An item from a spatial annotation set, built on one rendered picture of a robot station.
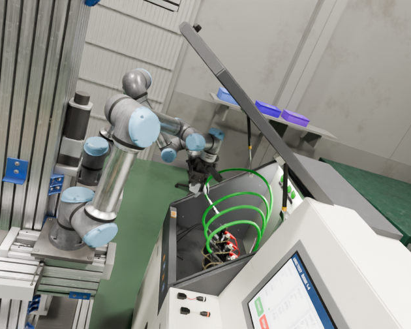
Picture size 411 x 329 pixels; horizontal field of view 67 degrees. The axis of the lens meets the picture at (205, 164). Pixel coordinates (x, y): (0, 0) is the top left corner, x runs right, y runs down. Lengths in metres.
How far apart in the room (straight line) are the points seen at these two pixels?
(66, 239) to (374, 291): 1.05
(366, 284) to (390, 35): 4.72
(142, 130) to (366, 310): 0.78
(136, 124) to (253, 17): 3.59
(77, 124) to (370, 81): 4.65
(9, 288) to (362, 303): 1.14
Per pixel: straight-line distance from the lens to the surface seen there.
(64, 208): 1.28
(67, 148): 1.44
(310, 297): 1.04
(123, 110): 1.04
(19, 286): 1.37
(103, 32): 4.23
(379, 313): 0.91
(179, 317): 1.33
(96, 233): 1.15
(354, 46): 5.12
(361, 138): 5.71
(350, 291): 0.96
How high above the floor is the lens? 1.97
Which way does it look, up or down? 22 degrees down
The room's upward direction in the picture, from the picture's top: 21 degrees clockwise
